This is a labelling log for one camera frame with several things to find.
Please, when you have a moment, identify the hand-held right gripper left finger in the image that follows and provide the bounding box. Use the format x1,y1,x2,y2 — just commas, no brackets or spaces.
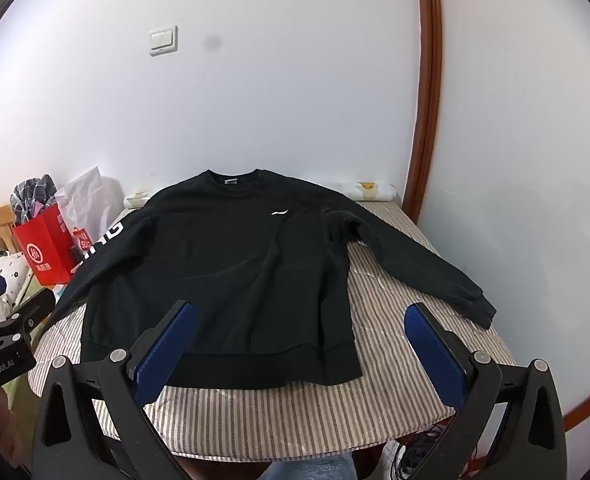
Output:
31,300,197,480

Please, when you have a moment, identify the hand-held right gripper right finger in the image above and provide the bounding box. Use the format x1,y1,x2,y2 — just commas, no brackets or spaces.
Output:
404,301,568,480

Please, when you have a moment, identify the black sweatshirt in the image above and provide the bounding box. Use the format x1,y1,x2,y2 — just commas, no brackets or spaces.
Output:
50,169,497,388

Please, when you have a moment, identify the white floral cloth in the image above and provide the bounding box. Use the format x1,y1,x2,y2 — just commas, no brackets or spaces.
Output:
0,251,33,323

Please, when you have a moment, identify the striped mattress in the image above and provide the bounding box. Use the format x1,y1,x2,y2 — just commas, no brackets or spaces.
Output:
27,199,518,463

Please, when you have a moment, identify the small red paper bag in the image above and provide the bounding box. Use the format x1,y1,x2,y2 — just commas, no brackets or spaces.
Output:
71,226,93,263

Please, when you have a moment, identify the plaid cloth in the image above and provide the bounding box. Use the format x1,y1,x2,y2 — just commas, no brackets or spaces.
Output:
9,174,58,226

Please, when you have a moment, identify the white plastic bag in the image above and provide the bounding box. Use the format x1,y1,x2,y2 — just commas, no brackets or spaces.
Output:
55,166,124,248

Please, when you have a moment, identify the white shoe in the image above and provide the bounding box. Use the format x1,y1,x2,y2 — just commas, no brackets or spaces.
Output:
377,439,409,480

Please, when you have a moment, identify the white duck print roll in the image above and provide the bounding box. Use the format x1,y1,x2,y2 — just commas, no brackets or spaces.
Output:
123,180,398,209

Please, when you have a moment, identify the person's jeans leg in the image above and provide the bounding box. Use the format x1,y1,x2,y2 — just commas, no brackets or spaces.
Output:
260,452,356,480

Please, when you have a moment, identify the dark cable tangle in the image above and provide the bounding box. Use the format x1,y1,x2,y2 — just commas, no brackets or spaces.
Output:
400,424,457,480

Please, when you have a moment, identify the brown wooden door frame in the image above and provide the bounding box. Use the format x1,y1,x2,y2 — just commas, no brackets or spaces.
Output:
404,0,444,222

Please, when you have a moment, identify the white light switch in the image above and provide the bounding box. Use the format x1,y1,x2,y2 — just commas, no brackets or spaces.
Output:
149,25,179,57

